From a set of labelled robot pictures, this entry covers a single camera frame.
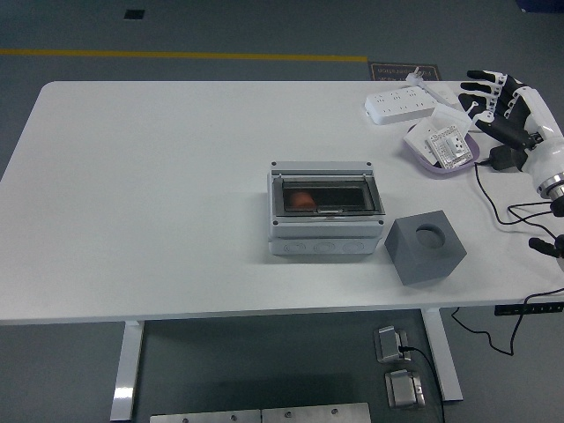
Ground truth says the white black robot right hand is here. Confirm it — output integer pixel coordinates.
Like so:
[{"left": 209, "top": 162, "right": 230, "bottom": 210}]
[{"left": 457, "top": 69, "right": 564, "bottom": 193}]

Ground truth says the smoked transparent box lid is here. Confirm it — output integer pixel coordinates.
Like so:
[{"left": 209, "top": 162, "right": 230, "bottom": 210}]
[{"left": 272, "top": 174, "right": 385, "bottom": 218}]

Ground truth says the grey plastic junction box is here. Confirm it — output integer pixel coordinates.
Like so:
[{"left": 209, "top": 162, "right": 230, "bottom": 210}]
[{"left": 266, "top": 160, "right": 387, "bottom": 257}]

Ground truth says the orange cylindrical battery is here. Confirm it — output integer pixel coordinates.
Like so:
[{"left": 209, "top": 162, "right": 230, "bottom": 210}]
[{"left": 286, "top": 190, "right": 316, "bottom": 209}]

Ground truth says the small white flat box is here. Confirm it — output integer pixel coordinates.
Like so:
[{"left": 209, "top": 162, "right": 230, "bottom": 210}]
[{"left": 430, "top": 107, "right": 473, "bottom": 134}]

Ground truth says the silver floor socket box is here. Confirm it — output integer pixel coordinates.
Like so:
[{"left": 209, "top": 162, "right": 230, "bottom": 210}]
[
  {"left": 383, "top": 368, "right": 427, "bottom": 410},
  {"left": 373, "top": 324, "right": 413, "bottom": 364}
]

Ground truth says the black power adapter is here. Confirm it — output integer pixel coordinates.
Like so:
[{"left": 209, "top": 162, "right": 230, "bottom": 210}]
[{"left": 488, "top": 145, "right": 528, "bottom": 173}]

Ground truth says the printed white socket module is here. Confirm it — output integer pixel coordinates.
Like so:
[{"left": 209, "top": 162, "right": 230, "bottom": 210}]
[{"left": 425, "top": 127, "right": 473, "bottom": 171}]

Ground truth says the white rectangular adapter block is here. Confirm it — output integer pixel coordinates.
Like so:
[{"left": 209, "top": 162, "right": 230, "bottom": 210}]
[{"left": 434, "top": 84, "right": 459, "bottom": 106}]

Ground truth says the purple plastic tray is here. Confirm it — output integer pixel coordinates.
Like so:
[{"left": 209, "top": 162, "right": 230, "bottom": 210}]
[{"left": 404, "top": 122, "right": 482, "bottom": 180}]

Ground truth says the blue object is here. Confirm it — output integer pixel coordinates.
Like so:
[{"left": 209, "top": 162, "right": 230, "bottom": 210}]
[{"left": 517, "top": 0, "right": 564, "bottom": 12}]

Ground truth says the white power plug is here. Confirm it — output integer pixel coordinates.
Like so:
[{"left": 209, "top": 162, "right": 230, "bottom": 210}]
[{"left": 404, "top": 66, "right": 431, "bottom": 87}]

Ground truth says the white power strip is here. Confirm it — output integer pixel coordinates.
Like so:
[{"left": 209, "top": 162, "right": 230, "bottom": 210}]
[{"left": 363, "top": 85, "right": 440, "bottom": 125}]

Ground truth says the black table control panel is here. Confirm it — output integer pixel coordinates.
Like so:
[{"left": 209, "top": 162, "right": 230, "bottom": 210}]
[{"left": 493, "top": 302, "right": 564, "bottom": 316}]

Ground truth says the dark floor sign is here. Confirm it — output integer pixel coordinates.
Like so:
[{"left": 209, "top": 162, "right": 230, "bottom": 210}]
[{"left": 367, "top": 61, "right": 441, "bottom": 83}]

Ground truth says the grey foam block holder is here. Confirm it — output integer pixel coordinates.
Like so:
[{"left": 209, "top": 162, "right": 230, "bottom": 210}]
[{"left": 384, "top": 210, "right": 468, "bottom": 289}]

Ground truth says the white table leg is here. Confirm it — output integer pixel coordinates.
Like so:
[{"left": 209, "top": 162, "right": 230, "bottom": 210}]
[
  {"left": 109, "top": 320, "right": 146, "bottom": 420},
  {"left": 420, "top": 308, "right": 464, "bottom": 403}
]

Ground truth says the grey metal floor plate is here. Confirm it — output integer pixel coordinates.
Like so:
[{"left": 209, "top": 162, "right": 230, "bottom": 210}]
[
  {"left": 149, "top": 409, "right": 262, "bottom": 423},
  {"left": 261, "top": 402, "right": 372, "bottom": 423}
]

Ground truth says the black robot hand cable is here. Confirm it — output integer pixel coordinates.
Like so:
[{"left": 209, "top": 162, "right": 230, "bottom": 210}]
[{"left": 506, "top": 201, "right": 559, "bottom": 226}]

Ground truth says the thin black adapter cord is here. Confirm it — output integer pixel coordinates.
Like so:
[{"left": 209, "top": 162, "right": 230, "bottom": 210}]
[{"left": 473, "top": 159, "right": 564, "bottom": 248}]

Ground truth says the white wall socket plate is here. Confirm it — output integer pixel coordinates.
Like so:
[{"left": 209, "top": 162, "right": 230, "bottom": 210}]
[{"left": 404, "top": 117, "right": 442, "bottom": 160}]

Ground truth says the black table controller cable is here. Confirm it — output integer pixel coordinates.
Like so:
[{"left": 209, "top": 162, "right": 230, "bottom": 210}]
[{"left": 449, "top": 288, "right": 564, "bottom": 356}]

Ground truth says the black floor socket cable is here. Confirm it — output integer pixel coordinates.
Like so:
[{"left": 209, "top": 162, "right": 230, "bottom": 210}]
[{"left": 397, "top": 345, "right": 446, "bottom": 423}]

